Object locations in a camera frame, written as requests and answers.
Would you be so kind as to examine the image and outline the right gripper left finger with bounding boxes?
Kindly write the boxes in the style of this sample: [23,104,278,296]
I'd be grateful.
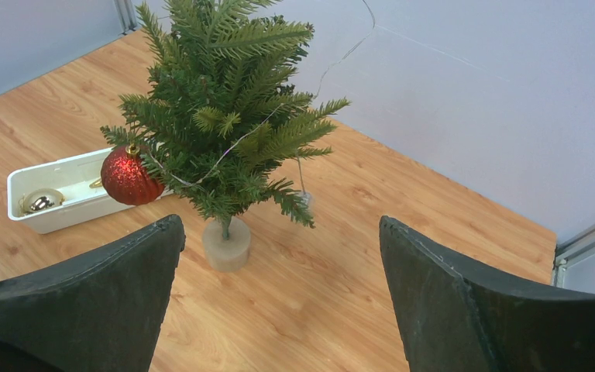
[0,215,185,371]

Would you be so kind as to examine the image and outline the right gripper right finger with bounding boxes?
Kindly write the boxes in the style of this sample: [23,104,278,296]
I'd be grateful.
[379,215,595,371]

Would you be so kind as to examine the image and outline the red glitter ball ornament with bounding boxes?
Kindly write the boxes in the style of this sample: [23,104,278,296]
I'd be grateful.
[100,144,165,206]

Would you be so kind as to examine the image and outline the clear battery box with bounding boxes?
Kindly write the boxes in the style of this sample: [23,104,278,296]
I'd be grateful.
[300,191,314,208]

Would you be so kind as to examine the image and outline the small green christmas tree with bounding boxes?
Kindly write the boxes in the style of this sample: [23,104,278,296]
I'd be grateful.
[101,1,349,272]

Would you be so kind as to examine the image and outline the gold finial ornament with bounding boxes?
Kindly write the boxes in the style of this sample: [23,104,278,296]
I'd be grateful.
[89,178,103,188]

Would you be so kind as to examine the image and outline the gold ball ornament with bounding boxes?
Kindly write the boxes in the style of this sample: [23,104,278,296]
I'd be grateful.
[20,188,65,215]

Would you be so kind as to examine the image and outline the white ornament tray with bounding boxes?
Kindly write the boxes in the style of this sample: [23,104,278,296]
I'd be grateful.
[7,147,129,234]

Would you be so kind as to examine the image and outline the right aluminium frame post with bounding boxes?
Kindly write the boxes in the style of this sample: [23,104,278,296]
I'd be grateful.
[551,205,595,288]

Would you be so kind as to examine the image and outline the aluminium frame post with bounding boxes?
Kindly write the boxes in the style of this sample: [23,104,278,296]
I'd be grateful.
[113,0,138,35]
[551,205,595,288]

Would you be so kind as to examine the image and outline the left aluminium frame post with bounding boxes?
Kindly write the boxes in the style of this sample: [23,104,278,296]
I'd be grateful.
[113,0,138,35]

